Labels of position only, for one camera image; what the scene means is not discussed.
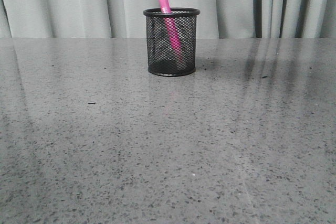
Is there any pink marker pen clear cap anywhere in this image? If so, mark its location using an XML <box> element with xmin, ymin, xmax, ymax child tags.
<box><xmin>159</xmin><ymin>0</ymin><xmax>185</xmax><ymax>70</ymax></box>

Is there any black mesh pen holder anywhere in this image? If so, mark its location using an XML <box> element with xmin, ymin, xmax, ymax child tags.
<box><xmin>143</xmin><ymin>7</ymin><xmax>200</xmax><ymax>77</ymax></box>

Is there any grey curtain backdrop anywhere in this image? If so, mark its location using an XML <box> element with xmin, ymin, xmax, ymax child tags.
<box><xmin>1</xmin><ymin>0</ymin><xmax>335</xmax><ymax>38</ymax></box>

